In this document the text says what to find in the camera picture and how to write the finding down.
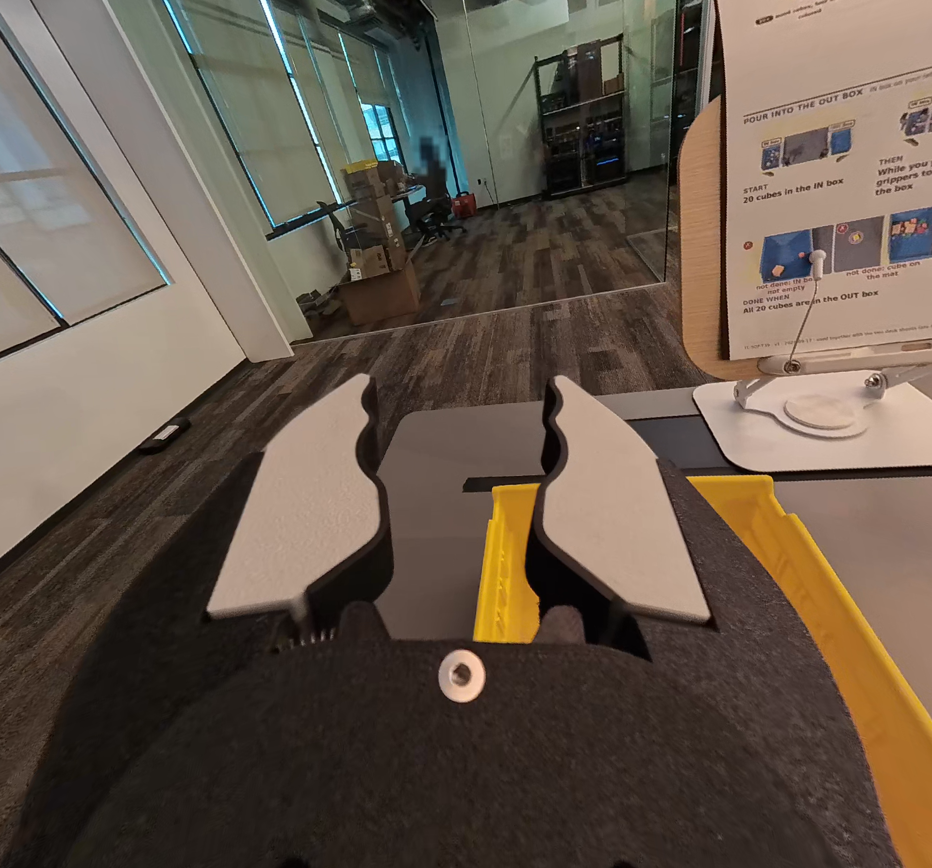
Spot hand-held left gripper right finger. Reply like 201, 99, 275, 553
524, 374, 712, 639

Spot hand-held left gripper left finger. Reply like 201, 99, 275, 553
206, 372, 396, 629

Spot yellow plastic box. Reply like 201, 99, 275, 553
473, 474, 932, 868

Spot small dark floor object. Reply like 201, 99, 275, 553
138, 418, 192, 456

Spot white board stand base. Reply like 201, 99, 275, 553
692, 355, 932, 475

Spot stack of cardboard boxes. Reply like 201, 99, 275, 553
338, 158, 423, 327

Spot black office chair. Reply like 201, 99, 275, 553
404, 177, 468, 243

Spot black metal shelving rack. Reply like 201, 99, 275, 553
533, 38, 629, 201

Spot wooden instruction board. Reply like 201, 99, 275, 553
677, 0, 932, 383

